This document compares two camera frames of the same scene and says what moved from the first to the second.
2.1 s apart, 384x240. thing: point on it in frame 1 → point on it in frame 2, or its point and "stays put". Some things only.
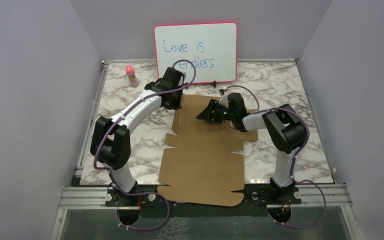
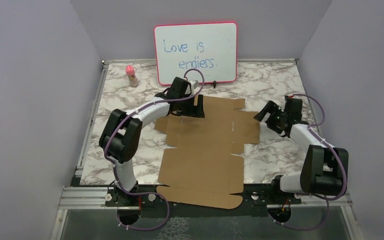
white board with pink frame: x=212 y=47 stays put
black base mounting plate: x=147 y=198 stays put
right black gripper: x=213 y=105 → x=271 y=108
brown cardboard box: x=202 y=168 stays put
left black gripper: x=177 y=105 → x=194 y=111
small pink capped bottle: x=130 y=71 stays put
